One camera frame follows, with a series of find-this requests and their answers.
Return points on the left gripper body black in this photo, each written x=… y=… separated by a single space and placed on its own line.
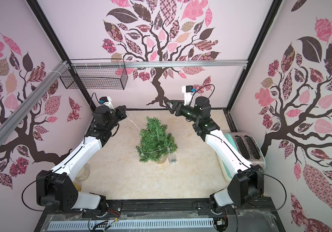
x=114 y=118

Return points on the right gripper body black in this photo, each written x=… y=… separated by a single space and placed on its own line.
x=178 y=108

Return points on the small green christmas tree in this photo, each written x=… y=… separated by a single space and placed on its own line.
x=155 y=142

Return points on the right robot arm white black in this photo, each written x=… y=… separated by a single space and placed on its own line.
x=247 y=181

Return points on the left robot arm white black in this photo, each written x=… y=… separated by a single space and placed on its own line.
x=55 y=190

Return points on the clear battery box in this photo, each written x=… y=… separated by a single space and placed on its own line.
x=172 y=158

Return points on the mint green toaster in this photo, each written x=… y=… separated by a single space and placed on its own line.
x=247 y=146

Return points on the clear glass jar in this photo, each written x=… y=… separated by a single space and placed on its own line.
x=83 y=174

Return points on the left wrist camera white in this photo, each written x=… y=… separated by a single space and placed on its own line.
x=107 y=101

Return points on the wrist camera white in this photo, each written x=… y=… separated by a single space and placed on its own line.
x=107 y=101
x=188 y=92

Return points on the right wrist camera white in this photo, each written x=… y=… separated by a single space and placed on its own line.
x=188 y=92

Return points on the black wire basket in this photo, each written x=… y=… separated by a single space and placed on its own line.
x=96 y=74

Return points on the back aluminium rail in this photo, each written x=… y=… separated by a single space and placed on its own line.
x=160 y=64

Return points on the aluminium rail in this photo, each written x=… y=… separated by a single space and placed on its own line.
x=160 y=64
x=26 y=106

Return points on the black base frame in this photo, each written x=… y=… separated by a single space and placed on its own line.
x=258 y=215

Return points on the white slotted cable duct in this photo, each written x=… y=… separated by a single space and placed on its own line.
x=132 y=225

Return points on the left aluminium rail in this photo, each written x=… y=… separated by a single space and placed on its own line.
x=26 y=106

